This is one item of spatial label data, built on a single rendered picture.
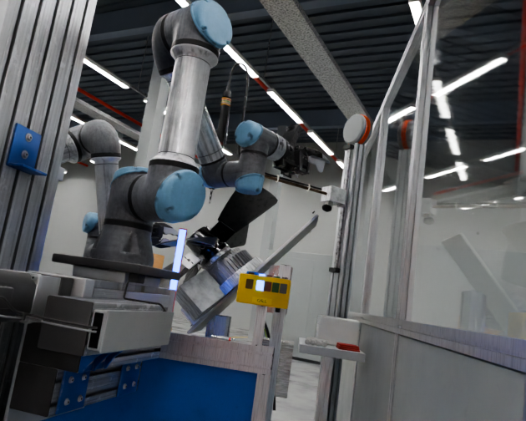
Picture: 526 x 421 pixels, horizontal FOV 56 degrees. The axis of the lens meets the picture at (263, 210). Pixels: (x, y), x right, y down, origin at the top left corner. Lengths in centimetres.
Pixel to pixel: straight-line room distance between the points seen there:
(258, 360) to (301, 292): 772
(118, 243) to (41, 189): 20
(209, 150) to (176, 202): 34
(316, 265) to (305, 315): 94
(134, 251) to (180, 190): 20
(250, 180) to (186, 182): 27
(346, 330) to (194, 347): 71
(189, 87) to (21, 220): 47
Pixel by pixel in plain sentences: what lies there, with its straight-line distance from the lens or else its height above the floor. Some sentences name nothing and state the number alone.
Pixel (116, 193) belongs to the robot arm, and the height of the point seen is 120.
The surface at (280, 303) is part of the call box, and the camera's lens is 153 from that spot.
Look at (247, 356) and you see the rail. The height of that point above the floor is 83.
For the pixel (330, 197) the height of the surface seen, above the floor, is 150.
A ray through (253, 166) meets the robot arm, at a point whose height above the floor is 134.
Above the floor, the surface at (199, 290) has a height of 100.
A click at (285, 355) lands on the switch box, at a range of 213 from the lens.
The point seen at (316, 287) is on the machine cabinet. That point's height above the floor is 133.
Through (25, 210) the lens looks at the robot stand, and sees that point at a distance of 115.
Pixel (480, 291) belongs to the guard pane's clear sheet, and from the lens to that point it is 95.
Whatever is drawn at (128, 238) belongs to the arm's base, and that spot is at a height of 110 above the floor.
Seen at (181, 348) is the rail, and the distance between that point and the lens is 160.
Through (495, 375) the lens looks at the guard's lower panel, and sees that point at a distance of 84.
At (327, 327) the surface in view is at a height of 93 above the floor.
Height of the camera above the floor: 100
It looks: 10 degrees up
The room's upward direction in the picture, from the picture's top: 8 degrees clockwise
